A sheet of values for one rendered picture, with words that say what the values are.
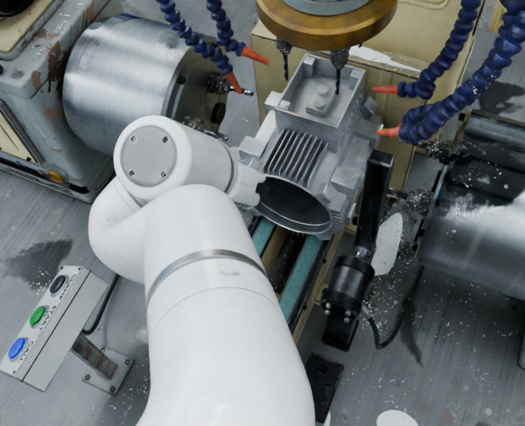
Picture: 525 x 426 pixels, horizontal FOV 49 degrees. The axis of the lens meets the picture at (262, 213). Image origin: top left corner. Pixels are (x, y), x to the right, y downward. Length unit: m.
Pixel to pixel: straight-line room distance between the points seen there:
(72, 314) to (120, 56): 0.41
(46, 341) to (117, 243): 0.34
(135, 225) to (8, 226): 0.82
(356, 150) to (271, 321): 0.61
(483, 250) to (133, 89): 0.57
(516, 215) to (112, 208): 0.51
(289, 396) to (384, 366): 0.76
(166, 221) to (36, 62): 0.61
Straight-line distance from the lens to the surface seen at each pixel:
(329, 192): 0.86
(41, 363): 0.85
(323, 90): 0.91
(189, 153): 0.56
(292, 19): 0.72
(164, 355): 0.34
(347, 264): 0.85
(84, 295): 0.86
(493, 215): 0.82
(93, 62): 0.99
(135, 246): 0.51
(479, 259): 0.85
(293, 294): 0.97
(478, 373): 1.09
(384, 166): 0.69
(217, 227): 0.42
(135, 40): 0.98
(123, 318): 1.13
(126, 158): 0.59
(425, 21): 1.01
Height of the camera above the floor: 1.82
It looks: 60 degrees down
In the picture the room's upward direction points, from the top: 8 degrees counter-clockwise
